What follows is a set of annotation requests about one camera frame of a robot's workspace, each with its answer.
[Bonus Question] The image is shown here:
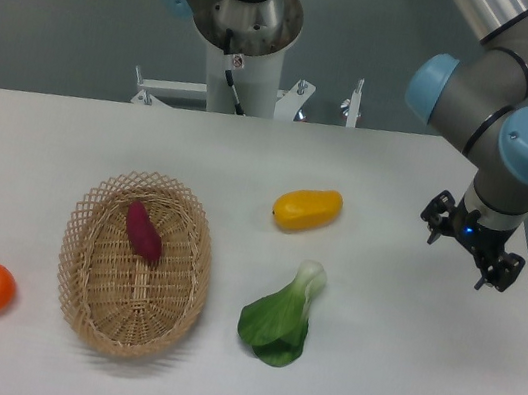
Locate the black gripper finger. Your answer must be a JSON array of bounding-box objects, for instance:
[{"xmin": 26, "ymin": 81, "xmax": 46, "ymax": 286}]
[
  {"xmin": 474, "ymin": 252, "xmax": 525, "ymax": 293},
  {"xmin": 420, "ymin": 190, "xmax": 458, "ymax": 244}
]

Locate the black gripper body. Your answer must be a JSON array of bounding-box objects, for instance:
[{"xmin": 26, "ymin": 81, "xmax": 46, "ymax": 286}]
[{"xmin": 450, "ymin": 190, "xmax": 519, "ymax": 268}]

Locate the yellow mango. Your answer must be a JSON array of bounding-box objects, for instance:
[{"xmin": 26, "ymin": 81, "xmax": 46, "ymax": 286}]
[{"xmin": 272, "ymin": 189, "xmax": 343, "ymax": 232}]

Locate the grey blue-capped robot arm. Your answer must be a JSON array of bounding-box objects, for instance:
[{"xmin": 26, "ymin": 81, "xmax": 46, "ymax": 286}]
[{"xmin": 405, "ymin": 0, "xmax": 528, "ymax": 292}]

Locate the green bok choy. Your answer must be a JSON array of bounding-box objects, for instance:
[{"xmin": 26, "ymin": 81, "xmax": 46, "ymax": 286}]
[{"xmin": 237, "ymin": 260, "xmax": 328, "ymax": 368}]

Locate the purple sweet potato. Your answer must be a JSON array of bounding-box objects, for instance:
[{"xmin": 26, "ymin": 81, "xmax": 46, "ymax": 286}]
[{"xmin": 126, "ymin": 200, "xmax": 162, "ymax": 265}]

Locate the woven wicker basket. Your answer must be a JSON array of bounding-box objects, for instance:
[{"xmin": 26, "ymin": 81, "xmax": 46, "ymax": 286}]
[{"xmin": 57, "ymin": 172, "xmax": 212, "ymax": 358}]

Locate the white clamp post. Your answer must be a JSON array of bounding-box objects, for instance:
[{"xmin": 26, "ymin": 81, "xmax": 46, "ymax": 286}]
[{"xmin": 339, "ymin": 78, "xmax": 365, "ymax": 128}]

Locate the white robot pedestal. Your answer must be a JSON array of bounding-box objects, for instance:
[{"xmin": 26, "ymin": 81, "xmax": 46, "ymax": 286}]
[{"xmin": 205, "ymin": 42, "xmax": 285, "ymax": 119}]

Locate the black cable on pedestal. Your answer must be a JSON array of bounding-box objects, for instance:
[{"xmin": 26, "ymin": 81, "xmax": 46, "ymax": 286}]
[{"xmin": 211, "ymin": 27, "xmax": 260, "ymax": 117}]

